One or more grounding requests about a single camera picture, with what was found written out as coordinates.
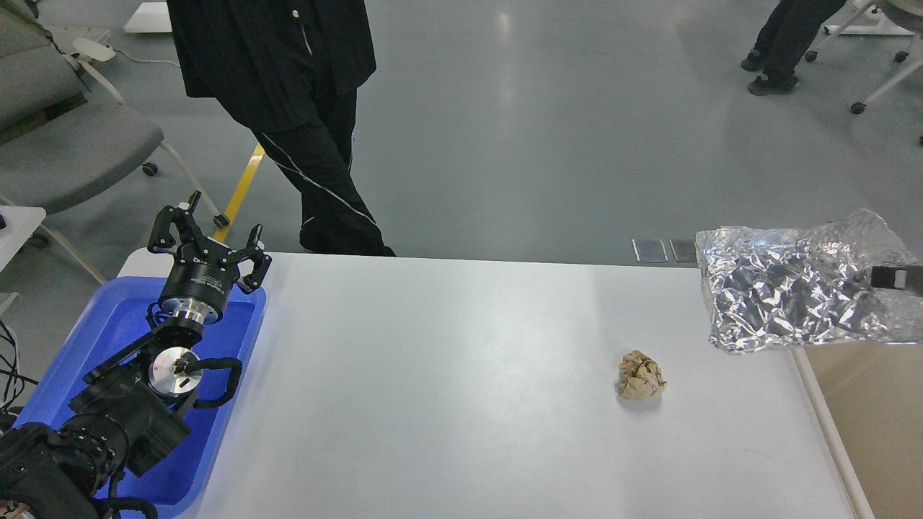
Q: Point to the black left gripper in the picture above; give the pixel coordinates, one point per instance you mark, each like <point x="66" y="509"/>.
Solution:
<point x="198" y="281"/>

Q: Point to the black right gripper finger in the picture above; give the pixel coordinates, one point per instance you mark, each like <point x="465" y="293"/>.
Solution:
<point x="901" y="278"/>

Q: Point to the aluminium foil sheet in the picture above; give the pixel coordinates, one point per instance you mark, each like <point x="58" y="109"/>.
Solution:
<point x="781" y="288"/>

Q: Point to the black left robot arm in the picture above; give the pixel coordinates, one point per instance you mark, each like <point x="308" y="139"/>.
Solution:
<point x="130" y="415"/>

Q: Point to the beige plastic bin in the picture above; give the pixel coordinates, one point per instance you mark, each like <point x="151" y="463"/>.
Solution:
<point x="868" y="399"/>

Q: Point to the person in black clothes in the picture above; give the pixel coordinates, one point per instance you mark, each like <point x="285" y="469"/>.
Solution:
<point x="289" y="71"/>

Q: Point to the grey office chair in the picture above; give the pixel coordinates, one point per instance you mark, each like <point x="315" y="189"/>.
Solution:
<point x="67" y="133"/>

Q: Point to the right metal floor plate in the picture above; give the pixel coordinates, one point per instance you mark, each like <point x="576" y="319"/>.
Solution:
<point x="684" y="250"/>

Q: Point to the metal floor plate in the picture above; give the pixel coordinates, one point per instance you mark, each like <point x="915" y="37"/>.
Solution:
<point x="650" y="251"/>
<point x="684" y="250"/>

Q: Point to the white side table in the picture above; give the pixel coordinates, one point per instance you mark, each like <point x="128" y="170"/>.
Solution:
<point x="21" y="222"/>

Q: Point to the white flat box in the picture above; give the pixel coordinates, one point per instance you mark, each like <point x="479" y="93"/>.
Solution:
<point x="149" y="18"/>

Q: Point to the left metal floor plate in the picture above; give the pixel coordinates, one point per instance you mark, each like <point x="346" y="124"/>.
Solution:
<point x="650" y="251"/>

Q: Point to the blue plastic tray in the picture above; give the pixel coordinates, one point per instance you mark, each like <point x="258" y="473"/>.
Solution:
<point x="115" y="316"/>

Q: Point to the crumpled brown paper ball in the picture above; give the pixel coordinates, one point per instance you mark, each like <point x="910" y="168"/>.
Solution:
<point x="640" y="377"/>

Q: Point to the background person black trousers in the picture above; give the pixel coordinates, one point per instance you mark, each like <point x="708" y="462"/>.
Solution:
<point x="783" y="41"/>

